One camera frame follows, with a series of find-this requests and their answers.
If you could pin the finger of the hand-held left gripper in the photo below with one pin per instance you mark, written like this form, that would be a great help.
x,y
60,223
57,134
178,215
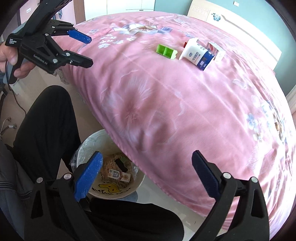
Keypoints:
x,y
78,60
79,36

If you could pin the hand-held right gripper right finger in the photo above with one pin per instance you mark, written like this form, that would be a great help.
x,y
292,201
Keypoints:
x,y
205,173

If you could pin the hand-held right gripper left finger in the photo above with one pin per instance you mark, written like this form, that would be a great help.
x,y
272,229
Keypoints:
x,y
89,178

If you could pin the white milk carton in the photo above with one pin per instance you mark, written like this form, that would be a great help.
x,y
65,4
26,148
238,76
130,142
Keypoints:
x,y
119,175

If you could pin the small black item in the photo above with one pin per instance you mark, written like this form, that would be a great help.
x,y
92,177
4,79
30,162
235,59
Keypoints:
x,y
120,164

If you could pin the cream trash bin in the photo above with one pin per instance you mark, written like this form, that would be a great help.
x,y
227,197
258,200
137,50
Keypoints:
x,y
136,183

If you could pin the person's left hand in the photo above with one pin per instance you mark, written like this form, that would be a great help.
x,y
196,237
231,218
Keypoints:
x,y
25,68

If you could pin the floral bed skirt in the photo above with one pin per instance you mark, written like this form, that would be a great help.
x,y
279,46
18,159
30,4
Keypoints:
x,y
62,76

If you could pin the clear plastic bin liner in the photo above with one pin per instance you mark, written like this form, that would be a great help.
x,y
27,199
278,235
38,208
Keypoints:
x,y
75,160

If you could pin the pink cabinet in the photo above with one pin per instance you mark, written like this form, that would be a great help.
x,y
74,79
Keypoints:
x,y
29,10

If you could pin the white wardrobe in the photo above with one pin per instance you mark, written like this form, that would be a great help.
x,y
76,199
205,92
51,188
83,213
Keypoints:
x,y
129,5

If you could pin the person's left leg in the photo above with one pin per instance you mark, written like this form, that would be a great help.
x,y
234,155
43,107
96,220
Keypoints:
x,y
46,129

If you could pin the person's leg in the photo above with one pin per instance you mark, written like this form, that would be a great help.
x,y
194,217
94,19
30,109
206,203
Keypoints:
x,y
46,129
138,220

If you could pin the person's right leg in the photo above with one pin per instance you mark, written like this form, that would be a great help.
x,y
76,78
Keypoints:
x,y
138,220

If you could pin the pink floral bedspread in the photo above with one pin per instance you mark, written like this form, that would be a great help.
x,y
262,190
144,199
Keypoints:
x,y
173,115

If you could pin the green box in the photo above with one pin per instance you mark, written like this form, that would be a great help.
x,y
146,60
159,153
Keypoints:
x,y
166,51

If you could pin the small red and white box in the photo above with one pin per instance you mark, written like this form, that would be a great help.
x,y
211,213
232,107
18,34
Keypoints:
x,y
216,51

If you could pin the white bed headboard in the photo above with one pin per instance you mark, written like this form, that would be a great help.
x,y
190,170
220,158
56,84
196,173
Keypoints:
x,y
242,30

